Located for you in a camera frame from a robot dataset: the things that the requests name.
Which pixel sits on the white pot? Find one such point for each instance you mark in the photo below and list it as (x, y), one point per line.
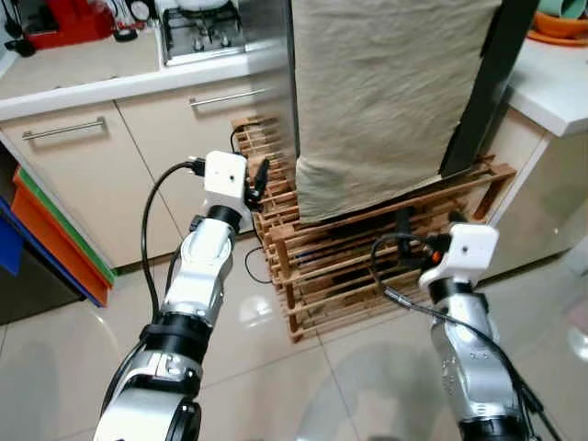
(202, 5)

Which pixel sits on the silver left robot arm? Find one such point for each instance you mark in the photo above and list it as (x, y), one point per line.
(197, 276)

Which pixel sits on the beige crumpled cloth cover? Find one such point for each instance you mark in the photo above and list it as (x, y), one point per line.
(386, 92)

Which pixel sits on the white kitchen counter unit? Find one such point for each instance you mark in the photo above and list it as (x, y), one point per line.
(551, 184)

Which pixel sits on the orange plastic bowl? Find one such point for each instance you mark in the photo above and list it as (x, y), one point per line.
(560, 28)

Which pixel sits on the green flat board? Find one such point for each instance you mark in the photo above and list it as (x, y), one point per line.
(69, 220)

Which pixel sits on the dark grey appliance front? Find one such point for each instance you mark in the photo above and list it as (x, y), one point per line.
(37, 294)

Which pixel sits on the blue flat board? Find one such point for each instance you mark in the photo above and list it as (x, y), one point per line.
(9, 248)

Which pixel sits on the wooden slatted rack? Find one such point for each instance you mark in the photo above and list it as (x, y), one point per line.
(340, 266)

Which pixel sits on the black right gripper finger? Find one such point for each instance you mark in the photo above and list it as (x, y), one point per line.
(457, 219)
(403, 222)

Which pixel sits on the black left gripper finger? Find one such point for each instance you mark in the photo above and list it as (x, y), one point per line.
(261, 173)

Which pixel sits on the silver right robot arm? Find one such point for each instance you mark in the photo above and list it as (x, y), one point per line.
(469, 358)

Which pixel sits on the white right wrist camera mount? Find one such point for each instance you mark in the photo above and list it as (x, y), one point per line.
(469, 248)

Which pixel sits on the small black round object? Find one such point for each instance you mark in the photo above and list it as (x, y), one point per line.
(125, 35)

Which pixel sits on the steel gas hob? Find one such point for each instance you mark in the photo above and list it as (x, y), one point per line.
(202, 37)

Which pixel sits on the cream kitchen cabinet unit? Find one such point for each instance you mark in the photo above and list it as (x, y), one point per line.
(138, 175)

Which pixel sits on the orange flat board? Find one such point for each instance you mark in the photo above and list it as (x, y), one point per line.
(60, 243)

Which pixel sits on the red coffee machine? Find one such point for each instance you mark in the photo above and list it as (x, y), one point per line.
(69, 23)

